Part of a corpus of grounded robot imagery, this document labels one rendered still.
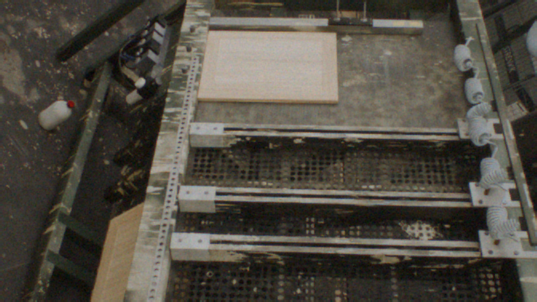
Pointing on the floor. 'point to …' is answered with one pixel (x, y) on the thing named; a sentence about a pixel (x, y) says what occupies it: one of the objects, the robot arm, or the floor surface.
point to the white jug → (55, 114)
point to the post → (121, 9)
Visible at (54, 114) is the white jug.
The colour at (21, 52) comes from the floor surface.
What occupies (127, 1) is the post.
